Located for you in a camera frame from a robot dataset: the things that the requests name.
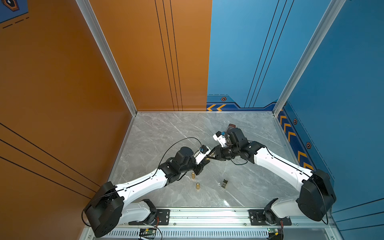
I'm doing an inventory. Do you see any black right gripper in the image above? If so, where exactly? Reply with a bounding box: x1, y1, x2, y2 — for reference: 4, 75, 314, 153
207, 145, 240, 161

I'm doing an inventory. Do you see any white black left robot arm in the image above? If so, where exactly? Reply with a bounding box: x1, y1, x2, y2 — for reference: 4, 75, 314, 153
83, 145, 211, 238

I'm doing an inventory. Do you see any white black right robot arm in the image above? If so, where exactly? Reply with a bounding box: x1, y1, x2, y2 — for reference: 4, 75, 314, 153
213, 127, 337, 225

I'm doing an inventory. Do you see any black gold square lipstick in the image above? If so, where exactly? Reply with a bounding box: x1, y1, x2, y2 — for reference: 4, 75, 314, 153
222, 179, 228, 189

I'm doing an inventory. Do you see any green circuit board left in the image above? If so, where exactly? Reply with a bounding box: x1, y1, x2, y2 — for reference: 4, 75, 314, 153
139, 228, 157, 240

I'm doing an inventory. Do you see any green circuit board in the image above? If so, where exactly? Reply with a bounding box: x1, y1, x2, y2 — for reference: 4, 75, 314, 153
267, 228, 284, 240
139, 228, 157, 240

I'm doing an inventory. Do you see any green circuit board right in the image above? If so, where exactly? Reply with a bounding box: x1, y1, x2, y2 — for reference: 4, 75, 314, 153
267, 228, 284, 240

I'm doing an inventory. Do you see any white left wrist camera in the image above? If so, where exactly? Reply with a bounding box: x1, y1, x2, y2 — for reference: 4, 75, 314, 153
194, 145, 211, 165

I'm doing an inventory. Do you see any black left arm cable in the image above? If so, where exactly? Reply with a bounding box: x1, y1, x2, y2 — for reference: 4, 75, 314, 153
154, 137, 203, 178

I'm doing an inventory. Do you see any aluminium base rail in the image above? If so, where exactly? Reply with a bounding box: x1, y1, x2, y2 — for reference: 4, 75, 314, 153
89, 206, 337, 229

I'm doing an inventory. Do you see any aluminium corner post right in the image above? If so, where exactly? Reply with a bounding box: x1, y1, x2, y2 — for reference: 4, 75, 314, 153
272, 0, 346, 117

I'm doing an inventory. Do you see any aluminium corner post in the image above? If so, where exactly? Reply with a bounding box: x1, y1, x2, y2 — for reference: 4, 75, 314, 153
76, 0, 138, 117
272, 0, 346, 117

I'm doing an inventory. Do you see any aluminium corner post left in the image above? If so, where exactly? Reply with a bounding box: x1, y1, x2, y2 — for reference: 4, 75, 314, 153
76, 0, 138, 117

